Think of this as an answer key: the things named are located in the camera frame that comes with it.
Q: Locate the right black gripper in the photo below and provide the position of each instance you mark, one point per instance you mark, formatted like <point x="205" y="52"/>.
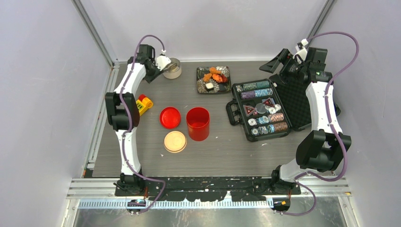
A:
<point x="286" y="57"/>

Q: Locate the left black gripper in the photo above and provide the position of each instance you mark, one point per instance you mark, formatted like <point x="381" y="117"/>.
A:
<point x="150" y="78"/>

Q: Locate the orange fried food piece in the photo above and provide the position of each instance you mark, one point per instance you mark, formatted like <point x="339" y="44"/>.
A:
<point x="207" y="77"/>

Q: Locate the white black sushi piece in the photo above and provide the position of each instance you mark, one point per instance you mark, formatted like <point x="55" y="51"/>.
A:
<point x="209" y="87"/>

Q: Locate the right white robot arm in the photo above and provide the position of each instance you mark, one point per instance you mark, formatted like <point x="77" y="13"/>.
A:
<point x="325" y="146"/>

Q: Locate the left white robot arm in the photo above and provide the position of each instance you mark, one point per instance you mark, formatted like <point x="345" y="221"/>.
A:
<point x="123" y="114"/>

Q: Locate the beige round metal bowl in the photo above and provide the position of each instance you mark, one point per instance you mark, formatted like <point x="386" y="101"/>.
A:
<point x="173" y="70"/>

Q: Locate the yellow red toy block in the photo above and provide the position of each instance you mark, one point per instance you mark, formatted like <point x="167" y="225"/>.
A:
<point x="143" y="104"/>

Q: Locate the black poker chip case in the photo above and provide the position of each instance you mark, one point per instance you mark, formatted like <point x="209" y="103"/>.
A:
<point x="269" y="108"/>

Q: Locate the red round lid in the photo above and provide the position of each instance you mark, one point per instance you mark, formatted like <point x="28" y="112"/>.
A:
<point x="170" y="117"/>

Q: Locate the orange fried food top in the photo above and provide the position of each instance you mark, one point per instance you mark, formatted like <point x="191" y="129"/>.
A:
<point x="214" y="70"/>

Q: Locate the black floral square plate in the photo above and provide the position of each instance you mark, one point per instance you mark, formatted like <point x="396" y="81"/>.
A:
<point x="219" y="87"/>

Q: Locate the red cylindrical container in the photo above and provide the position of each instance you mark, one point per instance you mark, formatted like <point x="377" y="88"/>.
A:
<point x="198" y="121"/>

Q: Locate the beige round inner lid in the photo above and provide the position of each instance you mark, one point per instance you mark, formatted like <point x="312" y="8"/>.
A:
<point x="175" y="142"/>

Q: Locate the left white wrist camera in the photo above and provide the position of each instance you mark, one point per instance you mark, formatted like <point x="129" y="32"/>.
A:
<point x="162" y="61"/>

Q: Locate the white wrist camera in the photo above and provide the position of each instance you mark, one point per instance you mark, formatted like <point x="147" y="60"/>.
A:
<point x="162" y="61"/>
<point x="301" y="51"/>

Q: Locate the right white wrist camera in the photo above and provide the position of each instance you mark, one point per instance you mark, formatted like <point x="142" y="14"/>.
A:
<point x="301" y="51"/>

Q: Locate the aluminium front rail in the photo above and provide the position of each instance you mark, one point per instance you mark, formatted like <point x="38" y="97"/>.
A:
<point x="102" y="193"/>

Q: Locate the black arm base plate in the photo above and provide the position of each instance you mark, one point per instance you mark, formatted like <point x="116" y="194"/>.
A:
<point x="206" y="187"/>

